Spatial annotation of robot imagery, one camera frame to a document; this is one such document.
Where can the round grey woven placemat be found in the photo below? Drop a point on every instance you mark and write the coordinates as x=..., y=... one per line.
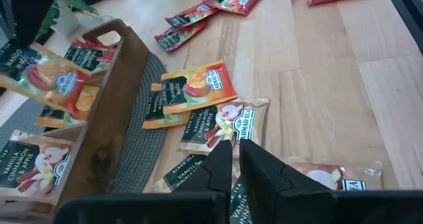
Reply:
x=142, y=158

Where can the potted green plant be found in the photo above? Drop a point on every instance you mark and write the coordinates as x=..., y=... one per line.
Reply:
x=71, y=19

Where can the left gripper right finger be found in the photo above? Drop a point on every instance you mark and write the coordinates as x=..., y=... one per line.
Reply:
x=281, y=191

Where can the wooden three-compartment tray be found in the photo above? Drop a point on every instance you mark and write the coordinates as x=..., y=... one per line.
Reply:
x=112, y=125

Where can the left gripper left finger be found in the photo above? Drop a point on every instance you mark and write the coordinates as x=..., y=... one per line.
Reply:
x=211, y=184

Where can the beige vanilla tea packet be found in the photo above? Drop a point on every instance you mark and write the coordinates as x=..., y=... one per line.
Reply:
x=185, y=171
x=228, y=125
x=239, y=204
x=29, y=164
x=330, y=176

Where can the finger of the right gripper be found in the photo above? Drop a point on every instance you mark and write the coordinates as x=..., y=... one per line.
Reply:
x=33, y=9

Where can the orange mango tea packet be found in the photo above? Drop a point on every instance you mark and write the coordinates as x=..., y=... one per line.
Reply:
x=86, y=100
x=158, y=118
x=49, y=82
x=198, y=85

